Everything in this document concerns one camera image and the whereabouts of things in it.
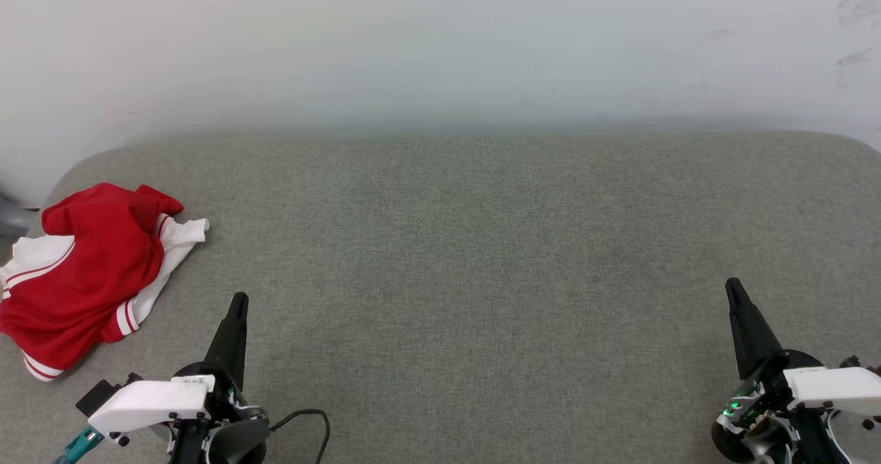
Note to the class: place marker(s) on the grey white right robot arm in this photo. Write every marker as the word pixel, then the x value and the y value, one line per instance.
pixel 764 449

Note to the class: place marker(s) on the grey fabric sofa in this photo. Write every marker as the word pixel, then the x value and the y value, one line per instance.
pixel 482 278

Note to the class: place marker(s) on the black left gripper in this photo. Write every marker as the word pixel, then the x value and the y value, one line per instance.
pixel 234 402

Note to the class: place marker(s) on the grey metal pipe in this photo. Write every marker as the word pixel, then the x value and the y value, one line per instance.
pixel 12 219

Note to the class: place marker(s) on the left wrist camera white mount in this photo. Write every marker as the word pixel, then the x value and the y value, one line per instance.
pixel 148 402

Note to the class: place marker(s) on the red and white garment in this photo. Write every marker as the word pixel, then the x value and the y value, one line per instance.
pixel 89 271

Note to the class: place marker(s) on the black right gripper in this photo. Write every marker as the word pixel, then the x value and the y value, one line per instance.
pixel 764 395

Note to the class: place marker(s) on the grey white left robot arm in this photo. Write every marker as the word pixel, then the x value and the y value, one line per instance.
pixel 234 445

